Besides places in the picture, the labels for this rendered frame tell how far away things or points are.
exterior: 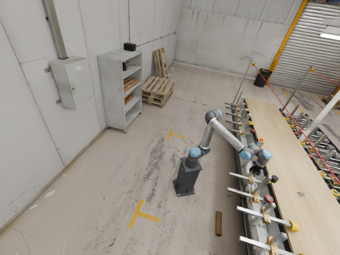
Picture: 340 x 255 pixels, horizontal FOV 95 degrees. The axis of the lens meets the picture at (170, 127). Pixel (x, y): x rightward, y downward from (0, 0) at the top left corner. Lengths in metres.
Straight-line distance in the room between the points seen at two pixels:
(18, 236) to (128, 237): 1.26
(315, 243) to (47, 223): 2.87
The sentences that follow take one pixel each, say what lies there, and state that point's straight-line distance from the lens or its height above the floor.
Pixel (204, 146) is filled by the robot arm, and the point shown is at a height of 0.90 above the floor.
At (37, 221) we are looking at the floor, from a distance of 2.83.
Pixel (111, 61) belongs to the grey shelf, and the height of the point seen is 1.50.
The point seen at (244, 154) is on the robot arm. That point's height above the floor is 1.31.
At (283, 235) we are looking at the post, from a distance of 1.60.
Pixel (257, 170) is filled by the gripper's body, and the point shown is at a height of 1.13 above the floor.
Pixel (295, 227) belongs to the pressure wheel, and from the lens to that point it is 1.94.
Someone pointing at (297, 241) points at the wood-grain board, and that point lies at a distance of 1.97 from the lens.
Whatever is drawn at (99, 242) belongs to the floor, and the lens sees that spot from 2.48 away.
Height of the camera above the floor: 2.32
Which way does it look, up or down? 37 degrees down
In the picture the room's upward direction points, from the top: 9 degrees clockwise
